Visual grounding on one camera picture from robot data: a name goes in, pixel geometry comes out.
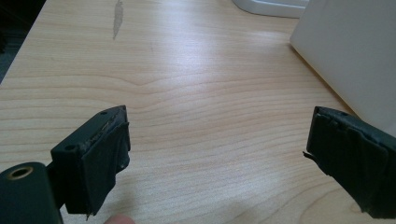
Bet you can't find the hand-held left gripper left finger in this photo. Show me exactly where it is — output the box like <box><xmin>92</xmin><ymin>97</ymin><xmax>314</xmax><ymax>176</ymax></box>
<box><xmin>46</xmin><ymin>105</ymin><xmax>132</xmax><ymax>221</ymax></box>

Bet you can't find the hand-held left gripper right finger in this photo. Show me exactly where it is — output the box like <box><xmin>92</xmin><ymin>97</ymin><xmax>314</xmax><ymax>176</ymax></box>
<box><xmin>303</xmin><ymin>105</ymin><xmax>396</xmax><ymax>219</ymax></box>

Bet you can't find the white box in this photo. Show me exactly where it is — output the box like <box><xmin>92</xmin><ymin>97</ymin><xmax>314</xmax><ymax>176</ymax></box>
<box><xmin>289</xmin><ymin>0</ymin><xmax>396</xmax><ymax>138</ymax></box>

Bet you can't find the white rounded object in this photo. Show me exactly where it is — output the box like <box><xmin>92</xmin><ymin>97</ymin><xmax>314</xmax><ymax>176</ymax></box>
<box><xmin>231</xmin><ymin>0</ymin><xmax>310</xmax><ymax>19</ymax></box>

